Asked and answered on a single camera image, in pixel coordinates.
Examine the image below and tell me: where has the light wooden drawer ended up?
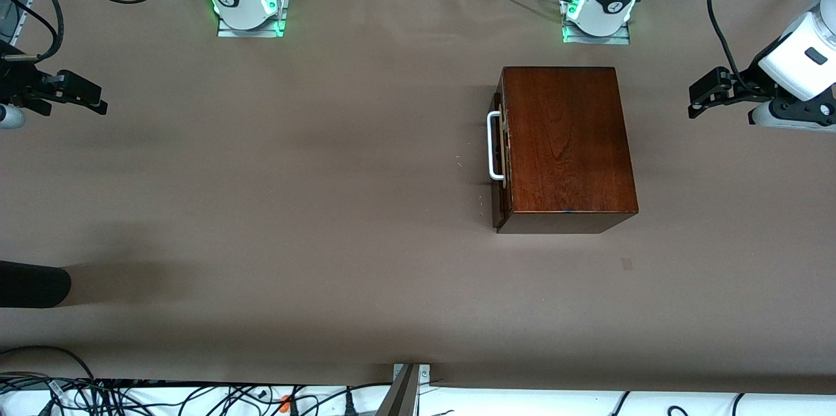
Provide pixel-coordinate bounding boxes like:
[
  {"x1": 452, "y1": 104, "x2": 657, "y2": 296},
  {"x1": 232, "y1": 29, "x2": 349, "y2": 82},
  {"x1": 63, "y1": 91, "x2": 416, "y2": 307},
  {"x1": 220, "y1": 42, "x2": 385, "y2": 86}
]
[{"x1": 487, "y1": 80, "x2": 517, "y2": 231}]

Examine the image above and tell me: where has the dark brown wooden cabinet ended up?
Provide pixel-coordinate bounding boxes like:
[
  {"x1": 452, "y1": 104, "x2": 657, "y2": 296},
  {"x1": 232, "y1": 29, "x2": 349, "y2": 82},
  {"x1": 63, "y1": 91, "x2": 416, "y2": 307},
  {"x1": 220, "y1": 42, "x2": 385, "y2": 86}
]
[{"x1": 496, "y1": 67, "x2": 639, "y2": 234}]

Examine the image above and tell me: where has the black ribbed cylinder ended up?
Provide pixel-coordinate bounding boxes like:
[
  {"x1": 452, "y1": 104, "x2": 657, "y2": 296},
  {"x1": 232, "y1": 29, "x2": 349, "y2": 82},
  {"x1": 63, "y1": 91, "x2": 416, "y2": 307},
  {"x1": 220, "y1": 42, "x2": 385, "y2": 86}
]
[{"x1": 0, "y1": 261, "x2": 71, "y2": 308}]

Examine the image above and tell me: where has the brown table cover sheet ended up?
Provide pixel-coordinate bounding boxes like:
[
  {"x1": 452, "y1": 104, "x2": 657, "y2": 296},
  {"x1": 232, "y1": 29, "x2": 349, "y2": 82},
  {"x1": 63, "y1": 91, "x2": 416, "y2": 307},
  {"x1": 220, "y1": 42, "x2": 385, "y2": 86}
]
[{"x1": 0, "y1": 0, "x2": 836, "y2": 396}]

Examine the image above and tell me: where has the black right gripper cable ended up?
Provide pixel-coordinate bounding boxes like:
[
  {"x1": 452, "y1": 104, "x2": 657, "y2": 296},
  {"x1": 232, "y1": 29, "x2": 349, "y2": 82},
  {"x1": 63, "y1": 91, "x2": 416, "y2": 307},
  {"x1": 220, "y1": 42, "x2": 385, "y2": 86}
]
[{"x1": 0, "y1": 0, "x2": 66, "y2": 64}]

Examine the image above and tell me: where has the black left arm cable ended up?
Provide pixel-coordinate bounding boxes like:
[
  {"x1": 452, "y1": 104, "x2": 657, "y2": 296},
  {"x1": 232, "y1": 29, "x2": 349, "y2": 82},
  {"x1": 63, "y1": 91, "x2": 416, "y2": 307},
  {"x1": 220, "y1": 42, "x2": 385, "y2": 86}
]
[{"x1": 707, "y1": 0, "x2": 742, "y2": 77}]

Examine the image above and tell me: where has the black floor cable loop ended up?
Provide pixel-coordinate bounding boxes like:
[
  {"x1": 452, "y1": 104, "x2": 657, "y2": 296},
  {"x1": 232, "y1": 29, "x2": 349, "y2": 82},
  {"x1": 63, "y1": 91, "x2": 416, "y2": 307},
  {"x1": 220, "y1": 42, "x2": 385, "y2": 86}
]
[{"x1": 0, "y1": 345, "x2": 99, "y2": 397}]

